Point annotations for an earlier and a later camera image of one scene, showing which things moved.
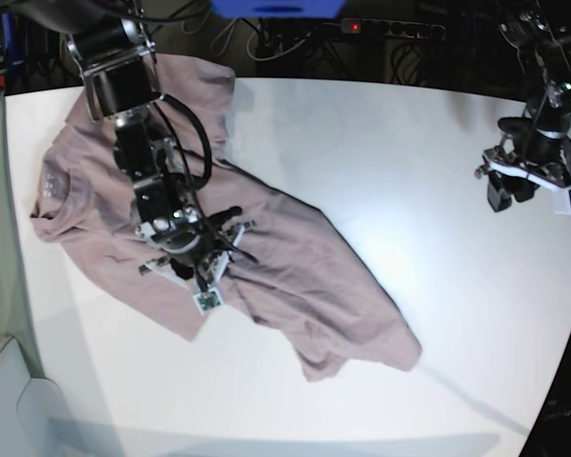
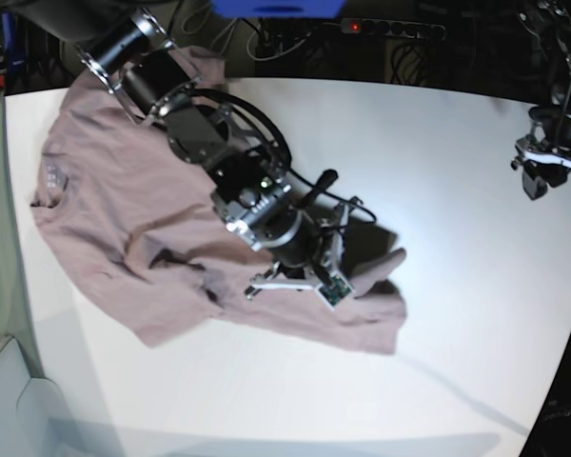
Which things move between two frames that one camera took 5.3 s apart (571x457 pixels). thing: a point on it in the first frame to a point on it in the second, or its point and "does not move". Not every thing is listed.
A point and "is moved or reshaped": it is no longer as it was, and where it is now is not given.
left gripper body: [203, 258] to [305, 244]
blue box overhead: [279, 9] does not move
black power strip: [397, 28] does not move
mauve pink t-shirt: [303, 288] is moved or reshaped
